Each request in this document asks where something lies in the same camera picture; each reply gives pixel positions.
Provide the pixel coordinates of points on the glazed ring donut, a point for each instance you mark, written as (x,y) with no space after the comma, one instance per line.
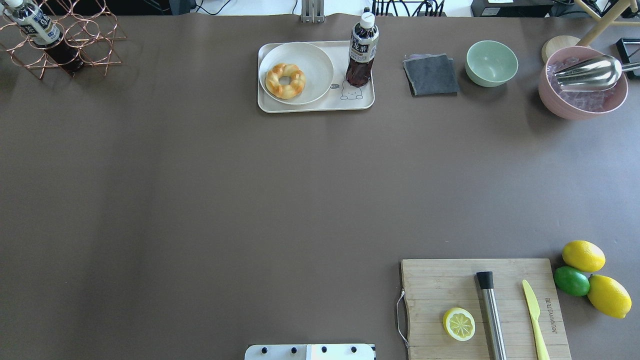
(285,81)

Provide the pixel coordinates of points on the cream round plate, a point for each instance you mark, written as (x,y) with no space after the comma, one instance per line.
(311,59)

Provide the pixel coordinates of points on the cream serving tray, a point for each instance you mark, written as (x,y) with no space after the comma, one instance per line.
(340,96)

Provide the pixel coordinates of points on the dark tea bottle on tray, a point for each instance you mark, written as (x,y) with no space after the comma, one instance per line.
(363,47)

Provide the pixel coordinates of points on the grey folded cloth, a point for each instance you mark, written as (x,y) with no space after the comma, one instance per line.
(430,74)

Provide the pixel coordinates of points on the wooden cutting board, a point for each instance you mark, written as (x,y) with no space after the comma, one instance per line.
(433,286)

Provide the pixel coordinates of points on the white robot column base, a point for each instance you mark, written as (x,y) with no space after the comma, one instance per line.
(322,351)

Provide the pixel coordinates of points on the halved lemon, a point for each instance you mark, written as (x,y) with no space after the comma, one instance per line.
(459,323)

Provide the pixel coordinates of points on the mint green bowl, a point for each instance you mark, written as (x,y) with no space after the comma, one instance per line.
(490,63)

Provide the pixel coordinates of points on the steel muddler black tip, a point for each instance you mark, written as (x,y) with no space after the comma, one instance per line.
(496,339)

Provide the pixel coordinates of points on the yellow plastic knife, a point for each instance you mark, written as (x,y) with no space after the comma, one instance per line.
(534,314)

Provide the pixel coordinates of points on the pink bowl with ice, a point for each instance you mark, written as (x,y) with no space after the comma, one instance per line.
(577,105)

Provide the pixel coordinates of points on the green lime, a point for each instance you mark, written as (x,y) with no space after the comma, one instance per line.
(571,281)

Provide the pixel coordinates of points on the whole yellow lemon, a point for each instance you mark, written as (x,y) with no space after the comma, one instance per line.
(609,297)
(584,256)

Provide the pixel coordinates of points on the metal ice scoop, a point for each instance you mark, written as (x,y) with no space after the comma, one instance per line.
(599,73)

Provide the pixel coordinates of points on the tea bottle in rack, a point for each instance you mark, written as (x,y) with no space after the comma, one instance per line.
(44,33)

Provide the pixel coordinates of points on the aluminium frame post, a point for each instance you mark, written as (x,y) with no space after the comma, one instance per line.
(312,11)

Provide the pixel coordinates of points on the copper wire bottle rack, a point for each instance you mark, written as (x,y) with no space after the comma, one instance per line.
(88,25)

